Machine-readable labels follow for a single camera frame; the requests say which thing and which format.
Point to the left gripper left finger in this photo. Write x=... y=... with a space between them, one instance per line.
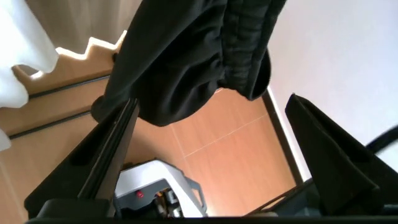
x=62 y=193

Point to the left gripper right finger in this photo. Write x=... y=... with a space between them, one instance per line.
x=342 y=186

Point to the white garment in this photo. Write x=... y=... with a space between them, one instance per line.
x=18 y=46

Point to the black garment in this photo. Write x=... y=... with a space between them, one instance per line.
x=174 y=62

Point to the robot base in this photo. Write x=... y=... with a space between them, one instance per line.
x=161 y=174

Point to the black clothes rack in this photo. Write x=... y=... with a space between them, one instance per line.
x=56 y=90

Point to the beige curtain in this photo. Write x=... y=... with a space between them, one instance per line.
x=77 y=21

